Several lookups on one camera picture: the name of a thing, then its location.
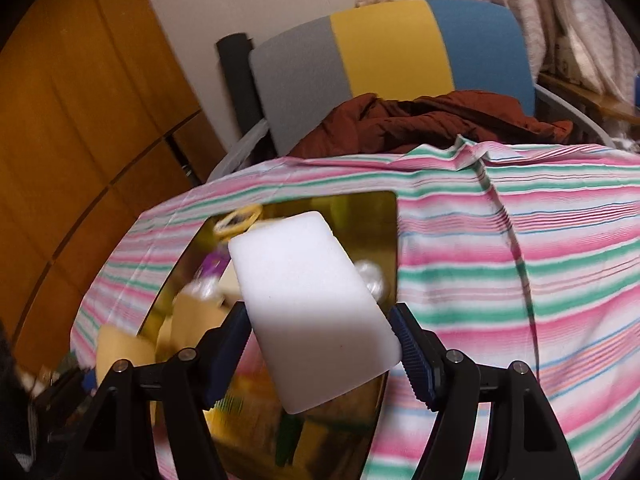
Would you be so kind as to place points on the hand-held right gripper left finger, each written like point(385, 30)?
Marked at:
point(227, 355)

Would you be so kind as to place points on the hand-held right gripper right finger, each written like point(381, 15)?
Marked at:
point(416, 360)

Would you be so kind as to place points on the clear bag of white balls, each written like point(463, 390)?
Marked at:
point(372, 280)

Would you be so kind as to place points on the white sponge block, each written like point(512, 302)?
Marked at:
point(310, 310)

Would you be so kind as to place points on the yellow sponge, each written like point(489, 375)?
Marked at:
point(120, 355)

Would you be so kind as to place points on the gold tin box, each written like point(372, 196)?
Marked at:
point(360, 230)

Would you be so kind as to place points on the pink green striped tablecloth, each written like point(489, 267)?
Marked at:
point(500, 260)

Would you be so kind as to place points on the brown quilted jacket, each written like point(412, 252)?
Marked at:
point(400, 125)

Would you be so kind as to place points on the black rolled mat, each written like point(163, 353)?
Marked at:
point(237, 80)

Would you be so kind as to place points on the wooden wardrobe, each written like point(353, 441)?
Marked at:
point(75, 110)

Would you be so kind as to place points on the wooden side desk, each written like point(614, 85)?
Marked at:
point(590, 97)

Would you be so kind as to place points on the grey yellow blue chair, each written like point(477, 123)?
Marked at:
point(390, 45)

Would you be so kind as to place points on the brown printed carton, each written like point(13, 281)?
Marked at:
point(567, 60)

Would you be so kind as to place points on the patterned beige curtain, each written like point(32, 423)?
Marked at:
point(550, 0)

